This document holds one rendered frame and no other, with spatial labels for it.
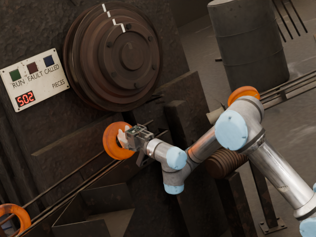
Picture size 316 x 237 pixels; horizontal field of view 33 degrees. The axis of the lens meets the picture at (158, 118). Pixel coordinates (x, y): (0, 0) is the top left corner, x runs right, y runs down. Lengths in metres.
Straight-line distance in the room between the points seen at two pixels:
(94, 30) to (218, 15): 2.85
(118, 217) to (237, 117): 0.65
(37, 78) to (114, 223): 0.68
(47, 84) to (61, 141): 0.24
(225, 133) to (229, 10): 3.27
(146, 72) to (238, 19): 2.70
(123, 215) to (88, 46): 0.69
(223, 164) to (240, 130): 0.84
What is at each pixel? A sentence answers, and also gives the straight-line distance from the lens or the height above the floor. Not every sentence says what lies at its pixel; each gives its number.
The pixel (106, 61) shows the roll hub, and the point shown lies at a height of 1.14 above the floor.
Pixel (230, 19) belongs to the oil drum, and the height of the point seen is 0.73.
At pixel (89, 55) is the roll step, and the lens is 2.23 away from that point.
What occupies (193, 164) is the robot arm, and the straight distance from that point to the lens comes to 2.09.
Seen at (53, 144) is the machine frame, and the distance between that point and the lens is 2.33.
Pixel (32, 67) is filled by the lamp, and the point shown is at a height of 1.20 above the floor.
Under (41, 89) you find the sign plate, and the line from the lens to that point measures 2.30.
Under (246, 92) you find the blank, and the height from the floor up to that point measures 0.75.
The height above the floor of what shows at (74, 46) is 1.23.
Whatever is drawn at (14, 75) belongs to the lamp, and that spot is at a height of 1.20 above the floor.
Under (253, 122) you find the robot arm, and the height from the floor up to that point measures 0.89.
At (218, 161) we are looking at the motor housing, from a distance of 2.53.
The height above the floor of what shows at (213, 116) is 0.68.
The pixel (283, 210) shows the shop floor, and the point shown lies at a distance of 3.04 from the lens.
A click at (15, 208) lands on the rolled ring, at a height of 0.75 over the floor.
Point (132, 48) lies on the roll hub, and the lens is 2.26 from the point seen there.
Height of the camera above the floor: 1.48
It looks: 16 degrees down
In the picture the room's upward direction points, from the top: 18 degrees counter-clockwise
